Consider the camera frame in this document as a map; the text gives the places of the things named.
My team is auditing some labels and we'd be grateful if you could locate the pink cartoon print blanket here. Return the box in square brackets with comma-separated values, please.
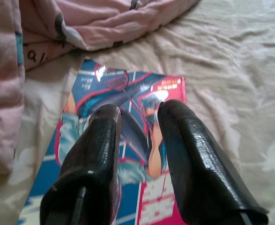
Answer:
[0, 0, 201, 175]

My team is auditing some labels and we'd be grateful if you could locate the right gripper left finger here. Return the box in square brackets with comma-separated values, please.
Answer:
[40, 104, 123, 225]

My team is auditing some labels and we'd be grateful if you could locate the colourful manga comic book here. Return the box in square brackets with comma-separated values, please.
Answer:
[15, 57, 187, 225]

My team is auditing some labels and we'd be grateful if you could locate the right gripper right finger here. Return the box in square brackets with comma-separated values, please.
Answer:
[157, 99, 270, 225]

